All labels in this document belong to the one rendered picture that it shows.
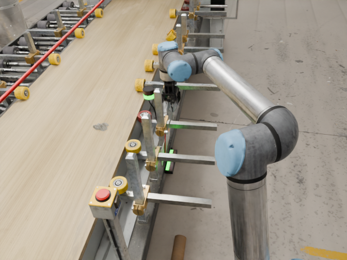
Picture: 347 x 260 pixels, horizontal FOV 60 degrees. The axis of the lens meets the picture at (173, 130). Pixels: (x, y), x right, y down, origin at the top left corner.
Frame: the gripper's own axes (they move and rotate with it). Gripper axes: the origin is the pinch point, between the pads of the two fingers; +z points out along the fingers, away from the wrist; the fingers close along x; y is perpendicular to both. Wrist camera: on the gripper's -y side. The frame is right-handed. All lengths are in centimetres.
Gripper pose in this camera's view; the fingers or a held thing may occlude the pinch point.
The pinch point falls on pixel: (172, 109)
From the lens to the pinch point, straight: 157.8
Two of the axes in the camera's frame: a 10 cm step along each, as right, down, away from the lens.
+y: -1.6, 6.5, -7.5
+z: 0.5, 7.6, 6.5
